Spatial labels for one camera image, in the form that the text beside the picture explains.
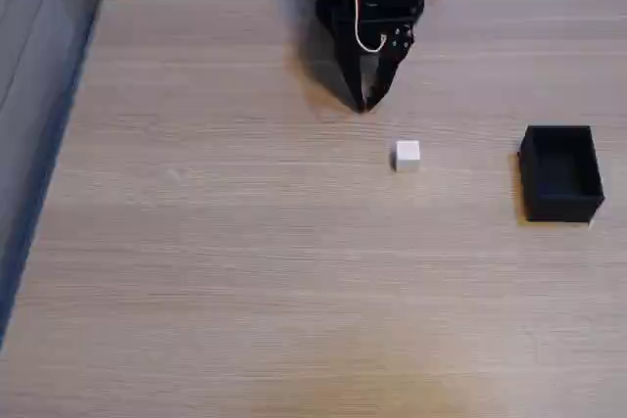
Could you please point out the white cube block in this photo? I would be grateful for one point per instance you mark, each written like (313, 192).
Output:
(408, 155)

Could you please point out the black open box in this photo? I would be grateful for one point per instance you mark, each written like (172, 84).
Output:
(561, 173)

